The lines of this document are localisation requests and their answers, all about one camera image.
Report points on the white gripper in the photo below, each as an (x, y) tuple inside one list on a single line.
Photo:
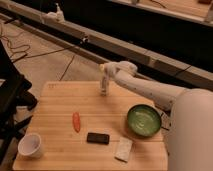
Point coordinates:
[(108, 71)]

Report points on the black rectangular block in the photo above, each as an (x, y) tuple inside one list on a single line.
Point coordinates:
[(98, 138)]

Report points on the black chair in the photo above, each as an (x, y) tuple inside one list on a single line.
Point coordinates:
[(13, 92)]

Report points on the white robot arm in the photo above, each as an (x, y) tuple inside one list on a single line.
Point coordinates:
[(190, 138)]

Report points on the white paper cup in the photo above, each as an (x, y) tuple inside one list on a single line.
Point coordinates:
[(31, 146)]

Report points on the white object on beam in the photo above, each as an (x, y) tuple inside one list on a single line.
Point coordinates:
[(58, 15)]

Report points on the green bowl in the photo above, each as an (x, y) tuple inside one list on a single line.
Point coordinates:
[(144, 120)]

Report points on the orange carrot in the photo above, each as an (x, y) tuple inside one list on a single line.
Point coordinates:
[(76, 121)]

